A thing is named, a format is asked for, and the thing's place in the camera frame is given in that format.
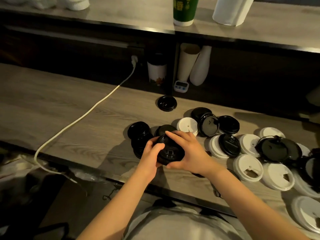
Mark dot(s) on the white paper cup sleeve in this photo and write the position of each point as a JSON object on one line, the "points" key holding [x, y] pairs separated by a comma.
{"points": [[187, 62]]}

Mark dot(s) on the white paper towel roll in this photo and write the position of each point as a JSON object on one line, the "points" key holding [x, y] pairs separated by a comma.
{"points": [[232, 9]]}

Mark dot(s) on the person's left forearm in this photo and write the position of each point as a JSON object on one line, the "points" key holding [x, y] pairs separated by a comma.
{"points": [[117, 212]]}

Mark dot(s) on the pile of black cup lids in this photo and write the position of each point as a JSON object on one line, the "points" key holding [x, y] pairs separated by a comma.
{"points": [[140, 132]]}

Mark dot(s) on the black flap cup lid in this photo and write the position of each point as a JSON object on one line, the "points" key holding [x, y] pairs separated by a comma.
{"points": [[167, 103]]}

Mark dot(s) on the white canister with black lid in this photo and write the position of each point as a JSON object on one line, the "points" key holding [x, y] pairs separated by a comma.
{"points": [[156, 72]]}

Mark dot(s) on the black tethered plug cup lid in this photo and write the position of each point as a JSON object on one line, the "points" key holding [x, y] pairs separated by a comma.
{"points": [[277, 149]]}

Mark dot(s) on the person's white shirt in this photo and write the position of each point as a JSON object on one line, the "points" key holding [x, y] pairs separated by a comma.
{"points": [[180, 227]]}

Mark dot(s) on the small white digital timer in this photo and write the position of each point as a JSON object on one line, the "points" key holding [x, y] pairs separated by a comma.
{"points": [[180, 86]]}

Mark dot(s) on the green paper cup stack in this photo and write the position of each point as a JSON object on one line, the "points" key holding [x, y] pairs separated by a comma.
{"points": [[185, 9]]}

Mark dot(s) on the person's left hand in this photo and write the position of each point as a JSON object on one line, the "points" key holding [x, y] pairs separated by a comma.
{"points": [[150, 162]]}

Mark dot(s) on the stack of black lids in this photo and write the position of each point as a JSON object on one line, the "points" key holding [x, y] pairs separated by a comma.
{"points": [[172, 152]]}

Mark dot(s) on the person's right hand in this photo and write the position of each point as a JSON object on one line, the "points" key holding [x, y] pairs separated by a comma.
{"points": [[197, 159]]}

